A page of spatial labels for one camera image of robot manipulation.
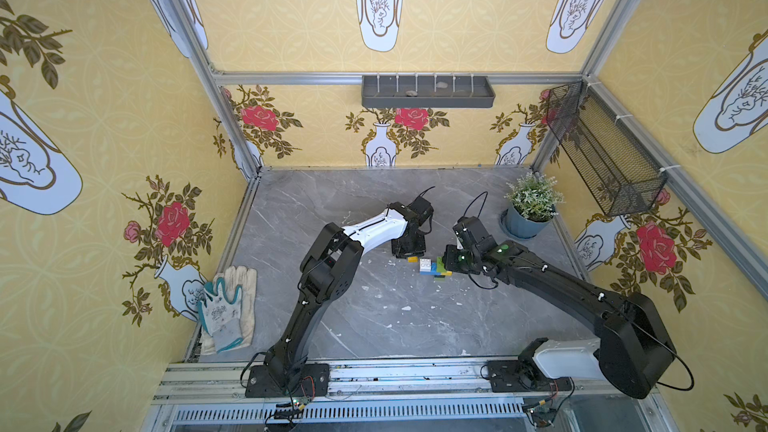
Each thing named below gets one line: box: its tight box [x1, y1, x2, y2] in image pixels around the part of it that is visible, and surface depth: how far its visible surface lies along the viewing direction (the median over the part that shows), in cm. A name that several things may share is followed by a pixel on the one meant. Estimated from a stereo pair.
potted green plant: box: [504, 172, 566, 238], surface depth 92 cm
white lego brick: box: [419, 258, 432, 272], surface depth 88 cm
